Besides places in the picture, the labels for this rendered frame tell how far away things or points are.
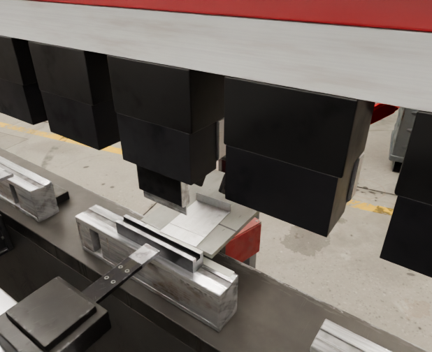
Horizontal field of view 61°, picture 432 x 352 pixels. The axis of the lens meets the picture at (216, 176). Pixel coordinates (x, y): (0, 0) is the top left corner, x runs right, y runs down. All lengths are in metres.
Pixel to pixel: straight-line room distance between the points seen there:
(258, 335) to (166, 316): 0.17
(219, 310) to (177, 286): 0.10
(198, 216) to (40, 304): 0.33
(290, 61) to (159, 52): 0.18
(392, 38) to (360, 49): 0.03
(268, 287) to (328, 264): 1.42
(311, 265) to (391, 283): 0.41
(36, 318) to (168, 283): 0.25
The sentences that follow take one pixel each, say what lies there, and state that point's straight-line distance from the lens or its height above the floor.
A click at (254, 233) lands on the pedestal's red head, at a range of 1.12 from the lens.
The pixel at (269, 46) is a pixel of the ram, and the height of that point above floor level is 1.38.
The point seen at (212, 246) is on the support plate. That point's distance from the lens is 0.68.
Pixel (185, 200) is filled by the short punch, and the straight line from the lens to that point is 0.61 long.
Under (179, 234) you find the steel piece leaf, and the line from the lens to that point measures 0.71.
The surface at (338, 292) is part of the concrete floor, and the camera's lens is 2.06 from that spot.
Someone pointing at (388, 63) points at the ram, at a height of 1.38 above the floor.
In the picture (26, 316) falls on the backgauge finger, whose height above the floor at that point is 1.03.
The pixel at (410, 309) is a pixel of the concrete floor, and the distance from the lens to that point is 2.11.
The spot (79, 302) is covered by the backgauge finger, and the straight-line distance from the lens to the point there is 0.58.
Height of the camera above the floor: 1.45
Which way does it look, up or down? 30 degrees down
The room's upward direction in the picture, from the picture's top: straight up
